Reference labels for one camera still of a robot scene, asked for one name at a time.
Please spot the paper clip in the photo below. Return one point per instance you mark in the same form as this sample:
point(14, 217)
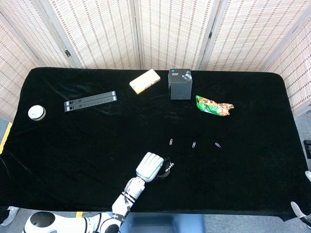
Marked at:
point(194, 144)
point(171, 142)
point(218, 145)

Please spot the woven folding screen panel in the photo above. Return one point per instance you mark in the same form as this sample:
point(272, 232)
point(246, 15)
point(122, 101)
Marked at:
point(296, 72)
point(14, 72)
point(170, 31)
point(31, 31)
point(104, 31)
point(247, 31)

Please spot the silver rod tool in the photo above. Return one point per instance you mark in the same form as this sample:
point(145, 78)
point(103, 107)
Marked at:
point(170, 166)

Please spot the black folded laptop stand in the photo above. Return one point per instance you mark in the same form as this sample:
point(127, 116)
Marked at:
point(90, 102)

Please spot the yellow and white box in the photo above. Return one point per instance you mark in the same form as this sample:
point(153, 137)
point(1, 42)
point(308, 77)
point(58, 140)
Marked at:
point(144, 81)

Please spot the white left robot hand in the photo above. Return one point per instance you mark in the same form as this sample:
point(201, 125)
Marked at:
point(149, 166)

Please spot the black cube carton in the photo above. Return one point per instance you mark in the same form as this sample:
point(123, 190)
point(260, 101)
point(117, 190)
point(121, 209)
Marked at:
point(180, 87)

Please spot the metal screen hinge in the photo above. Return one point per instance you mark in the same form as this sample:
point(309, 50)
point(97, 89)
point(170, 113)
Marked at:
point(210, 34)
point(67, 53)

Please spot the yellow floor tape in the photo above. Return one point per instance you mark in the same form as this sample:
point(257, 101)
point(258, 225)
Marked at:
point(79, 214)
point(6, 138)

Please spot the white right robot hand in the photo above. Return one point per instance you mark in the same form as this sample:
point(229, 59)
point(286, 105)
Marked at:
point(295, 207)

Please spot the black box on floor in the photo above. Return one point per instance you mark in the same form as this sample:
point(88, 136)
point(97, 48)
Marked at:
point(307, 148)

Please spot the round white tin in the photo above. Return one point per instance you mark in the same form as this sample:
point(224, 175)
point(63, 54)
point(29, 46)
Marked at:
point(36, 112)

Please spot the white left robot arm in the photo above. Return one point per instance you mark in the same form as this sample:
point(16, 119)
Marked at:
point(121, 205)

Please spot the black velvet table cloth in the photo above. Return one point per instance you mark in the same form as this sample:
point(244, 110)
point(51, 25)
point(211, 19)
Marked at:
point(97, 157)

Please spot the green snack bag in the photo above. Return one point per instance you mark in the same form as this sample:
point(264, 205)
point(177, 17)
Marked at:
point(213, 105)

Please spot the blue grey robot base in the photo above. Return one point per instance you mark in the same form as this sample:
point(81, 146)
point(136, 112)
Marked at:
point(165, 223)

